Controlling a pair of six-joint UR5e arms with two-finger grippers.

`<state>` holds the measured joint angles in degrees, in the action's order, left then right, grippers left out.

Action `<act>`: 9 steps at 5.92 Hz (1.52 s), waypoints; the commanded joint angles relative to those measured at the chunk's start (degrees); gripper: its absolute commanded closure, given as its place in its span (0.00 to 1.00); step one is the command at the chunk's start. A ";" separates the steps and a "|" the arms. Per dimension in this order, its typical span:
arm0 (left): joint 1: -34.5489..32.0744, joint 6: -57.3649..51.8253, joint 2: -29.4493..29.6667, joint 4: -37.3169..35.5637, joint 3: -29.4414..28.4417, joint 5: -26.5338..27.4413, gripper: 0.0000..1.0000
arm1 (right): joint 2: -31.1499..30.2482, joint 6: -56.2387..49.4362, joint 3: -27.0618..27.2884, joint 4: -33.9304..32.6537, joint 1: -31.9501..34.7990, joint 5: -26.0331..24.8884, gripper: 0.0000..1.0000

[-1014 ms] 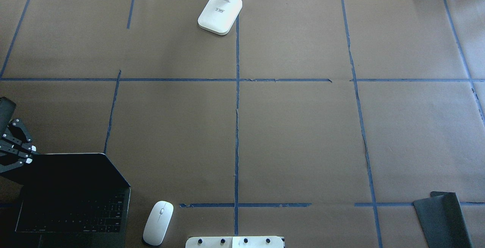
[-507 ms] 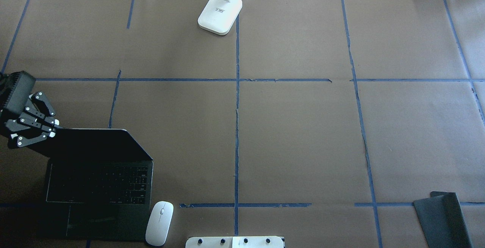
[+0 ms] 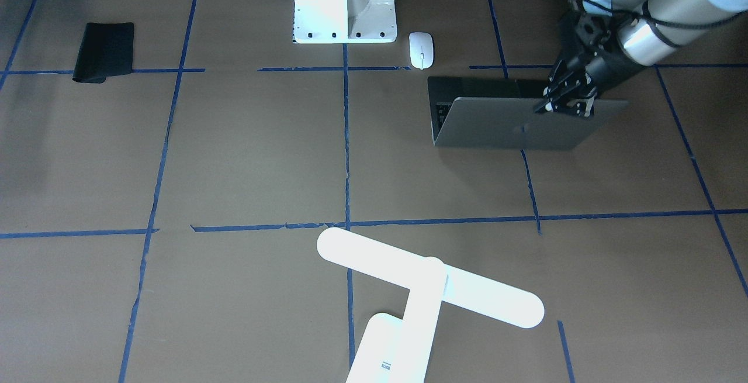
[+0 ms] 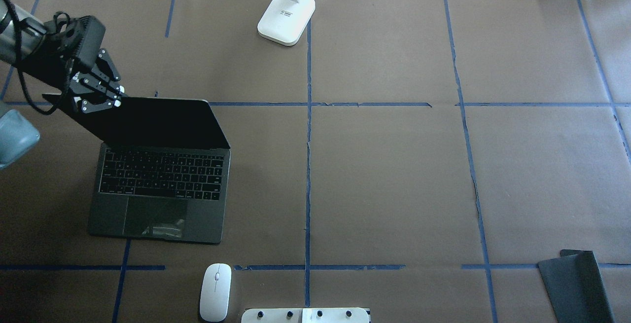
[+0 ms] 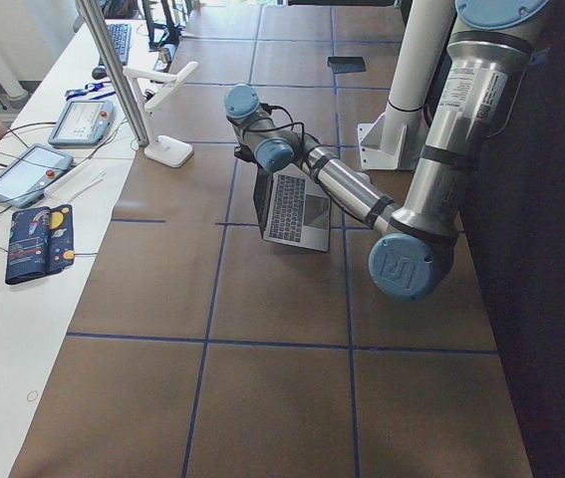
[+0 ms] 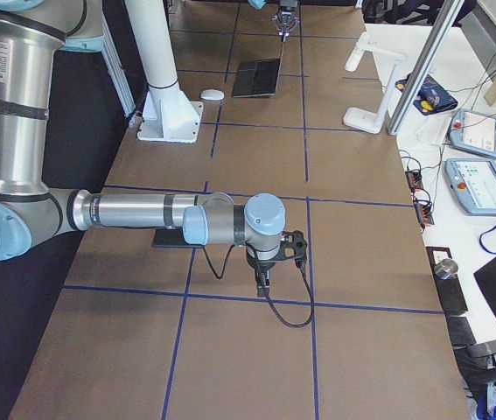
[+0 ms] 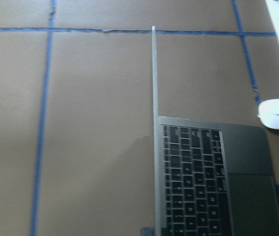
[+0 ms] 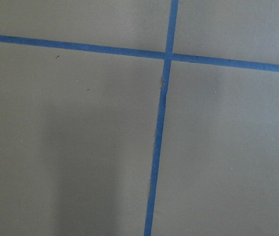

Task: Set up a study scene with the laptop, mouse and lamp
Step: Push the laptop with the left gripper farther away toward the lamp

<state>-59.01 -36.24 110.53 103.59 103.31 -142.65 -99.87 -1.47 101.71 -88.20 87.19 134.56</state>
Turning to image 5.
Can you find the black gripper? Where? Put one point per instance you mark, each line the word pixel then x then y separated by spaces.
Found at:
pixel 243 152

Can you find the grey laptop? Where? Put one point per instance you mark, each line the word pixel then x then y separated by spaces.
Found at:
pixel 292 210

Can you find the black mouse pad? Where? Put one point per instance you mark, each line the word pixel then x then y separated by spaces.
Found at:
pixel 341 65

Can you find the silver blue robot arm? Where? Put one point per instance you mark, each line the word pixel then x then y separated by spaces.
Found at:
pixel 456 62

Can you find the blue teach pendant far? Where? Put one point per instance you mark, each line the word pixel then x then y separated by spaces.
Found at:
pixel 82 123

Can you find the blue teach pendant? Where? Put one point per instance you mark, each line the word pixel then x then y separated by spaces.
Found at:
pixel 23 182
pixel 82 123

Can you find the black keyboard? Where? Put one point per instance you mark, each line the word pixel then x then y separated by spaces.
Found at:
pixel 121 35

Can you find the space print pencil case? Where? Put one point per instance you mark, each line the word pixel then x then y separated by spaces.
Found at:
pixel 41 243

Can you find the blue teach pendant near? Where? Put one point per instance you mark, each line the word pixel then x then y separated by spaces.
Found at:
pixel 23 182

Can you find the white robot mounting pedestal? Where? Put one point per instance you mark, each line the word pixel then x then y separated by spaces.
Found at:
pixel 394 141

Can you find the aluminium frame post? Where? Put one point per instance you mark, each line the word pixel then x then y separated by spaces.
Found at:
pixel 93 17

